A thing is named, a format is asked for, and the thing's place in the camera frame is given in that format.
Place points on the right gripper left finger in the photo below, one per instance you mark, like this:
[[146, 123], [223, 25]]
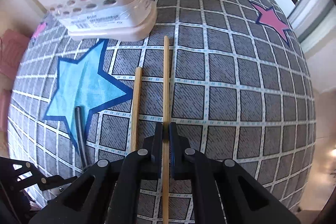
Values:
[[152, 163]]

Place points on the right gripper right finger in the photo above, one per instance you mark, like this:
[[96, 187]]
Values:
[[180, 166]]

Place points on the long bamboo chopstick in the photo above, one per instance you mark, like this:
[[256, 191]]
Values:
[[165, 141]]

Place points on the black chopstick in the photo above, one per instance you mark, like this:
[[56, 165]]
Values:
[[80, 138]]

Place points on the grey checkered star tablecloth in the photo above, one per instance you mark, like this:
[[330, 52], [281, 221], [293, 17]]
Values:
[[240, 89]]

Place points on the pink chair cushion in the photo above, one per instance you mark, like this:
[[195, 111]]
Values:
[[13, 46]]

